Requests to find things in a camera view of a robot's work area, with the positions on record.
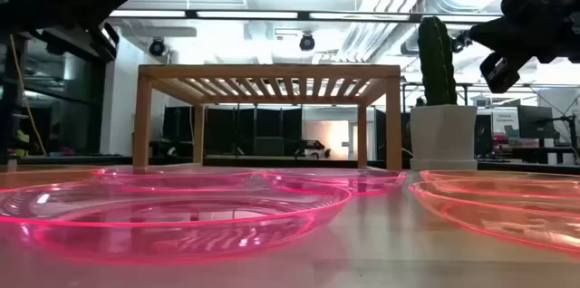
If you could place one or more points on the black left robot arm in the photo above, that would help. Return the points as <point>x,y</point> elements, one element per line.
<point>18,2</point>

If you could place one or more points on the wooden slatted shelf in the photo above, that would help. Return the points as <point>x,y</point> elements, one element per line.
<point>272,72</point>

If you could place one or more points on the black ceiling spotlight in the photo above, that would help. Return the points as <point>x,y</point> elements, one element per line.
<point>157,47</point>
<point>458,42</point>
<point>306,42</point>

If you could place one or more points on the black computer monitor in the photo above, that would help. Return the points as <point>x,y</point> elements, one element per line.
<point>537,122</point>

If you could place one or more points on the tall green cactus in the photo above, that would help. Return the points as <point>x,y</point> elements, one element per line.
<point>437,61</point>

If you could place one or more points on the white square plant pot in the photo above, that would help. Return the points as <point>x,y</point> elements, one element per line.
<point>443,136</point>

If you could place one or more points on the ceiling light bar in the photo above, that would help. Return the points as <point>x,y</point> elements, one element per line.
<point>249,15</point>

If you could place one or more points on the black partition panels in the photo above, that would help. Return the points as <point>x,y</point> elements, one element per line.
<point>235,129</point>

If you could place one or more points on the pink translucent plastic plate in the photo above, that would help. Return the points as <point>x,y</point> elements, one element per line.
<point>172,238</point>
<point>362,181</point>
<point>181,179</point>

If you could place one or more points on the white small vehicle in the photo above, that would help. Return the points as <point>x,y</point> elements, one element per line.
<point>313,148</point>

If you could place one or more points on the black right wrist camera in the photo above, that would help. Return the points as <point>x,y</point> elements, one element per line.
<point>498,75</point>

